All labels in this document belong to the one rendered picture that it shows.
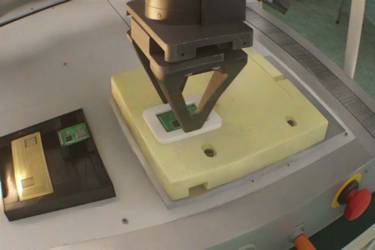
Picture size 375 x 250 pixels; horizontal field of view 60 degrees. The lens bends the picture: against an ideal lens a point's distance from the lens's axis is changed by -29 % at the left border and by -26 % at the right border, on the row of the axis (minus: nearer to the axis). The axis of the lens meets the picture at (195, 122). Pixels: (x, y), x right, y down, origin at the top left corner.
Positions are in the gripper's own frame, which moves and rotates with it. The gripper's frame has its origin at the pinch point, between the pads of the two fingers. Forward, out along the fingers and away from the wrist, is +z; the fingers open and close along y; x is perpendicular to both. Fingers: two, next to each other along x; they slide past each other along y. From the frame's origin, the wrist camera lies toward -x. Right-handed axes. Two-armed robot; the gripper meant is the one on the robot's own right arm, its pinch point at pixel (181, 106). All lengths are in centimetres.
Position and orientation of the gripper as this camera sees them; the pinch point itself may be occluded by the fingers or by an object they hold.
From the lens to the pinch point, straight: 35.2
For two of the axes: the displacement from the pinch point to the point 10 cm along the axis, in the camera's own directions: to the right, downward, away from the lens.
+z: -0.2, 7.7, 6.3
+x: -9.0, 2.7, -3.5
